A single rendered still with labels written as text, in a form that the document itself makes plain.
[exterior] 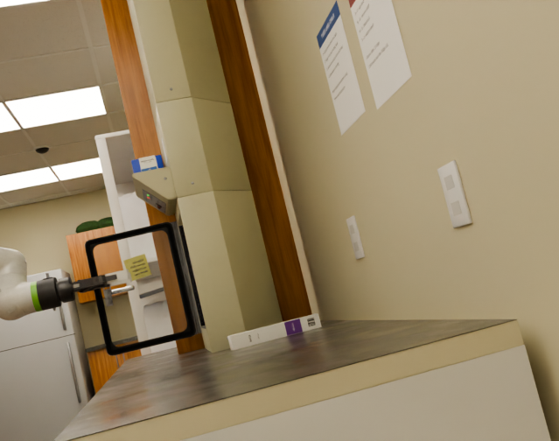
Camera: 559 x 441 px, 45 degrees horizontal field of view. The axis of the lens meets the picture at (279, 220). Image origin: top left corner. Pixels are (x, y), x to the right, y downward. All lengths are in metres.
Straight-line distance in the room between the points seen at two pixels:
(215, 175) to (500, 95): 1.19
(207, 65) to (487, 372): 1.48
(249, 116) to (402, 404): 1.66
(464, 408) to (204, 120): 1.34
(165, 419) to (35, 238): 6.82
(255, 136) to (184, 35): 0.49
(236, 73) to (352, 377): 1.72
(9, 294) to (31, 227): 5.63
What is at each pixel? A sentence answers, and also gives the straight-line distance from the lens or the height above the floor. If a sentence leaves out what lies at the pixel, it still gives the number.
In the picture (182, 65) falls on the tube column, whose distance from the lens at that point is 2.15.
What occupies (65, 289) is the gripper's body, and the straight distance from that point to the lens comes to 2.12.
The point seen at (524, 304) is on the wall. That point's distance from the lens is 1.13.
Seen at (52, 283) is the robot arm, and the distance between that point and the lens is 2.13.
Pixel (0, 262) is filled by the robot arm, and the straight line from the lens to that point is 2.19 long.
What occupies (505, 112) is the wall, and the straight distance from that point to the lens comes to 1.06.
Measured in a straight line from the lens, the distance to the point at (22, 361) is 7.01.
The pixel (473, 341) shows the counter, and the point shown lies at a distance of 1.07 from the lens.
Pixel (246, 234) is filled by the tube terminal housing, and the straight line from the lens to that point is 2.11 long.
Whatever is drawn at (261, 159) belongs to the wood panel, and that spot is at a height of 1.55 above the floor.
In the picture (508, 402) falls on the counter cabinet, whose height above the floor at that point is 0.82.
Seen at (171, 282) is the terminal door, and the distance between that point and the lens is 2.32.
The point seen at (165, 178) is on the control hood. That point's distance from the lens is 2.04.
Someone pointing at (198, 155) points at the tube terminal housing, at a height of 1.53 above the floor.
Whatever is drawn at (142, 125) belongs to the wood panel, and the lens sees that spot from 2.47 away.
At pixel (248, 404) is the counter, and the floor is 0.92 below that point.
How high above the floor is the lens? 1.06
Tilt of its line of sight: 6 degrees up
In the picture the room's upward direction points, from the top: 14 degrees counter-clockwise
